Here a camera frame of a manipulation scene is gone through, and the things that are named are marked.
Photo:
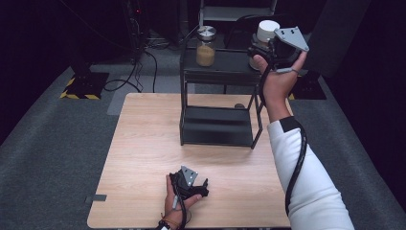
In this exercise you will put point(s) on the grey tape strip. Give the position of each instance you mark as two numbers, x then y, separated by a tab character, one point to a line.
95	198

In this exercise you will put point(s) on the grey metal shelf frame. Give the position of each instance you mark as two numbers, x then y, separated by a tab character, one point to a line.
236	12

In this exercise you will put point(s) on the person's right hand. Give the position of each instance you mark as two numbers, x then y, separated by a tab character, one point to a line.
279	86

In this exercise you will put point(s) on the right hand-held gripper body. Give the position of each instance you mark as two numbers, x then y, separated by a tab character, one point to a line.
285	51

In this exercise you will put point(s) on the black metal two-tier rack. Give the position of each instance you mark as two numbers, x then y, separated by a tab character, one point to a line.
217	127

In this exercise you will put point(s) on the person's left hand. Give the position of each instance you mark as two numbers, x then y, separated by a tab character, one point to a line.
172	204

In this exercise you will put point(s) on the glass jar of brown powder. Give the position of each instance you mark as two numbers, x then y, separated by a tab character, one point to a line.
205	54

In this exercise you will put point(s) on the black stand base striped edge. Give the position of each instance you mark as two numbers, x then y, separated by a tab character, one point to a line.
86	84
311	87

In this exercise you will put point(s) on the small dark round object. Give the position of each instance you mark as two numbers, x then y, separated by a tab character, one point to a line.
239	106

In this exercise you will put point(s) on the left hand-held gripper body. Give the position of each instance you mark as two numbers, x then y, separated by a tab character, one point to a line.
186	182

